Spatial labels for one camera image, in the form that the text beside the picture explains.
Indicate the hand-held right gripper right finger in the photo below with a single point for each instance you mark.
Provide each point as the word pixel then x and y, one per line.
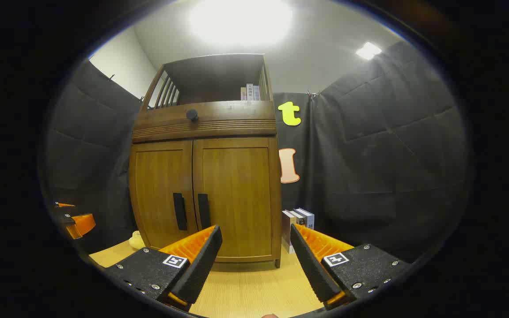
pixel 309 265

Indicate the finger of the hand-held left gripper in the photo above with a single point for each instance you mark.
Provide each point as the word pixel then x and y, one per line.
pixel 64 207
pixel 82 224

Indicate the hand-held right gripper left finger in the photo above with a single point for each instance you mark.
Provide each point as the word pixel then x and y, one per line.
pixel 203 260

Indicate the wooden shoe cabinet door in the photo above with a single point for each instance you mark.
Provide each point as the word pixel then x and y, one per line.
pixel 237 194
pixel 159 190

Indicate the wooden double-door shoe cabinet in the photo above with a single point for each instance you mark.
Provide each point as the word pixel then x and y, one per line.
pixel 206 117

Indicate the wooden cabinet drawer black knob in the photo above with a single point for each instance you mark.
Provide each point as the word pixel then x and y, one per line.
pixel 219 121

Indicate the dark grey book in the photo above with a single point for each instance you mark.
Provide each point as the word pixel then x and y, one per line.
pixel 299 217

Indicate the cream plush toy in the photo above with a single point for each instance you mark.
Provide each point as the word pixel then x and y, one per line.
pixel 136 241

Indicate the short white book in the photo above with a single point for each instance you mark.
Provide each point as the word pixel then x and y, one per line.
pixel 256 93

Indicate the small ceiling light panel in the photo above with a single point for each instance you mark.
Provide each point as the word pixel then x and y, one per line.
pixel 368 50

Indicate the large ceiling light panel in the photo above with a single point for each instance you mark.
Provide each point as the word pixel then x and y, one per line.
pixel 241 22

